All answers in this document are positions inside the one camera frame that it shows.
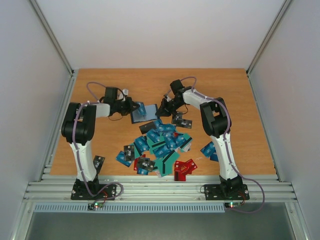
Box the blue vip card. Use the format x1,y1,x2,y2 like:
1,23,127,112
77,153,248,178
136,101,147,117

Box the dark blue card holder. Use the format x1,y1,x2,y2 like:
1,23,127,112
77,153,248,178
130,101,160,124

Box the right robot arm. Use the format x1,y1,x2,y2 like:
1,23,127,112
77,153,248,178
156,79,243,199

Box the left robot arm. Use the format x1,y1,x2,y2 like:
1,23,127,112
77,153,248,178
61,86,141,199

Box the blue card top of pile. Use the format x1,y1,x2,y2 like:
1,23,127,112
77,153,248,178
153,119,165,132

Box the blue card of pile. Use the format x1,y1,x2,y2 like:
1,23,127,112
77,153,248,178
153,119,165,132
137,168,149,175

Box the plain black card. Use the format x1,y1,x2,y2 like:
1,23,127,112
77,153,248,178
139,121,157,135

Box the black vip card upper right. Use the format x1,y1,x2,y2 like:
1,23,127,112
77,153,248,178
175,119,193,129

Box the large teal card centre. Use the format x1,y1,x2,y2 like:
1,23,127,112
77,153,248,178
146,132,176,159

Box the black vip card centre left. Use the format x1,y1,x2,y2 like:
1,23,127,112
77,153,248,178
123,144,135,162

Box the teal card with stripe bottom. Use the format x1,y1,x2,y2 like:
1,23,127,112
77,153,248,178
155,151,180,177

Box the black vip card on red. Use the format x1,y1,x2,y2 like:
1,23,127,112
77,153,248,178
137,156,155,172

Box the blue card right upper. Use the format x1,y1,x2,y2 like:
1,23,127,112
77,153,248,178
200,141,216,158

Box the red card bottom right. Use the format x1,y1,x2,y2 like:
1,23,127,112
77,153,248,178
174,159,198,175

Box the white card with red print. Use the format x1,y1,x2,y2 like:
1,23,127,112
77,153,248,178
154,170,162,178

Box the black vip card far left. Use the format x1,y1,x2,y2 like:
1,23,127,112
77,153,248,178
93,155,105,174

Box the blue card bottom of pile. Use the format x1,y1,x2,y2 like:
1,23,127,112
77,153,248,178
137,168,149,175

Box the blue card right lower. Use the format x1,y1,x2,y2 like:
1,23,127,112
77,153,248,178
210,153,219,162

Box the left controller board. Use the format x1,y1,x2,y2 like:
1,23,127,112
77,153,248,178
87,202,104,211

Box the controller board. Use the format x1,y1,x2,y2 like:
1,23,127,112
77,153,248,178
87,202,104,211
224,201,243,209

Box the right controller board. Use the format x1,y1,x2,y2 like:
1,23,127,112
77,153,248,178
224,201,243,209

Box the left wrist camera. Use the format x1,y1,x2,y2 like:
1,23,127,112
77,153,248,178
122,88,129,97

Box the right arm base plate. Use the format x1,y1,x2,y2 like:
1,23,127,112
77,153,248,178
204,184,250,201

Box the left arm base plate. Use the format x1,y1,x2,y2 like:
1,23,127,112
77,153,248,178
70,182,119,201

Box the aluminium rail frame front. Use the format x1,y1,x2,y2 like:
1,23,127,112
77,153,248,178
23,174,297,203

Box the grey slotted cable duct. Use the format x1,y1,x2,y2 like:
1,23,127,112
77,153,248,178
33,202,225,214

